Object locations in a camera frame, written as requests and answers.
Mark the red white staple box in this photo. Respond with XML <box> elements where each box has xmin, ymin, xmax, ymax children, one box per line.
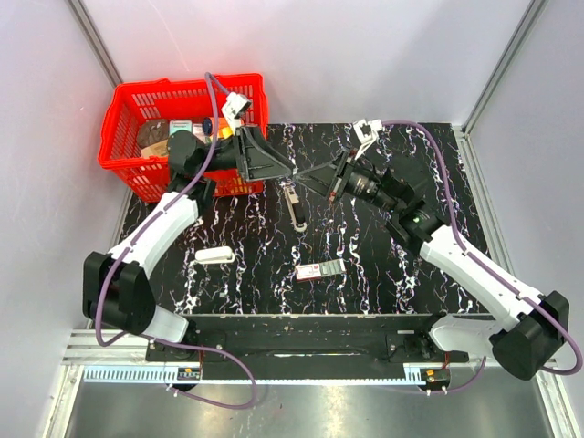
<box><xmin>295</xmin><ymin>259</ymin><xmax>346</xmax><ymax>282</ymax></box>

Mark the brown cardboard box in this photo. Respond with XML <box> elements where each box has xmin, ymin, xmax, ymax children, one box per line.
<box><xmin>141</xmin><ymin>139</ymin><xmax>169</xmax><ymax>159</ymax></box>

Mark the brown round cookie pack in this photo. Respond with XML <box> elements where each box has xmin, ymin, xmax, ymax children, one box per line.
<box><xmin>136</xmin><ymin>119</ymin><xmax>170</xmax><ymax>149</ymax></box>

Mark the orange bottle blue cap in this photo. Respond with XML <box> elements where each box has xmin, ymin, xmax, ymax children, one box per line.
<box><xmin>202</xmin><ymin>118</ymin><xmax>230</xmax><ymax>138</ymax></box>

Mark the teal white box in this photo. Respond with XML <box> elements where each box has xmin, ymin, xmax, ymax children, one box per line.
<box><xmin>169</xmin><ymin>120</ymin><xmax>193</xmax><ymax>137</ymax></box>

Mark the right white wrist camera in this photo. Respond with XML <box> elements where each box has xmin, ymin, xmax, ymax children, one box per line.
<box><xmin>350</xmin><ymin>119</ymin><xmax>383</xmax><ymax>159</ymax></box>

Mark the aluminium frame rail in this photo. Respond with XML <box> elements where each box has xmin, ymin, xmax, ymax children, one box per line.
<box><xmin>58</xmin><ymin>328</ymin><xmax>560</xmax><ymax>369</ymax></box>

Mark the red plastic shopping basket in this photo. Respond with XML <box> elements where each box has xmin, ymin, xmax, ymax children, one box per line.
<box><xmin>98</xmin><ymin>73</ymin><xmax>268</xmax><ymax>203</ymax></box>

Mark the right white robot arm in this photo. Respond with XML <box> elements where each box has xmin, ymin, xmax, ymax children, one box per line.
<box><xmin>295</xmin><ymin>152</ymin><xmax>569</xmax><ymax>381</ymax></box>

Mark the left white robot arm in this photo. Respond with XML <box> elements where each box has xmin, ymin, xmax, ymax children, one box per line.
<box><xmin>82</xmin><ymin>125</ymin><xmax>297</xmax><ymax>361</ymax></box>

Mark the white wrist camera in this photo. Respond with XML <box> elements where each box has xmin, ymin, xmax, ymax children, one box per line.
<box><xmin>350</xmin><ymin>119</ymin><xmax>383</xmax><ymax>159</ymax></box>
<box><xmin>222</xmin><ymin>92</ymin><xmax>252</xmax><ymax>131</ymax></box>

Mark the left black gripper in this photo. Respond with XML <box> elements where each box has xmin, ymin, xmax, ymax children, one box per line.
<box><xmin>197</xmin><ymin>127</ymin><xmax>296</xmax><ymax>183</ymax></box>

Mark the pink white small box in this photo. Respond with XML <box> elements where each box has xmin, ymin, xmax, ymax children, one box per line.
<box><xmin>192</xmin><ymin>123</ymin><xmax>206</xmax><ymax>138</ymax></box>

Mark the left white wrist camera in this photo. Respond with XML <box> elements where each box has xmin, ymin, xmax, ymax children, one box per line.
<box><xmin>222</xmin><ymin>92</ymin><xmax>252</xmax><ymax>131</ymax></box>

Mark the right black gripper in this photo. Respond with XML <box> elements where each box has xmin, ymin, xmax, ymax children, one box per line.
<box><xmin>293</xmin><ymin>146</ymin><xmax>402</xmax><ymax>214</ymax></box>

